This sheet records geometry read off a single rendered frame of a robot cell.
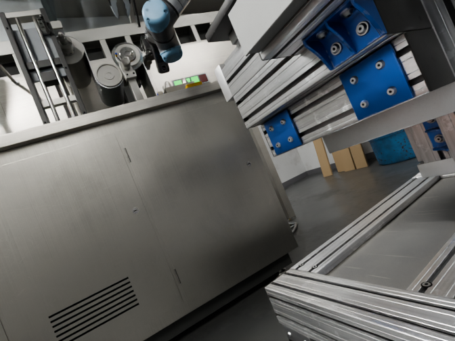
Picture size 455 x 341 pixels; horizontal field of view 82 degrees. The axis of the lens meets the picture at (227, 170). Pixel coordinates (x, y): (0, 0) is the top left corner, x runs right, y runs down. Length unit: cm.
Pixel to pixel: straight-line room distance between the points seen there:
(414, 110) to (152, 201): 82
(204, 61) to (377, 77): 157
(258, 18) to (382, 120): 32
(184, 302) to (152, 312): 11
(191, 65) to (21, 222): 134
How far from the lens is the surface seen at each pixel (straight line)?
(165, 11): 87
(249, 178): 111
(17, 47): 139
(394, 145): 290
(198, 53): 197
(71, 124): 105
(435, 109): 56
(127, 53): 148
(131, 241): 101
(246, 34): 42
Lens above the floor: 50
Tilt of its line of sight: 1 degrees up
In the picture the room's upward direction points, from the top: 23 degrees counter-clockwise
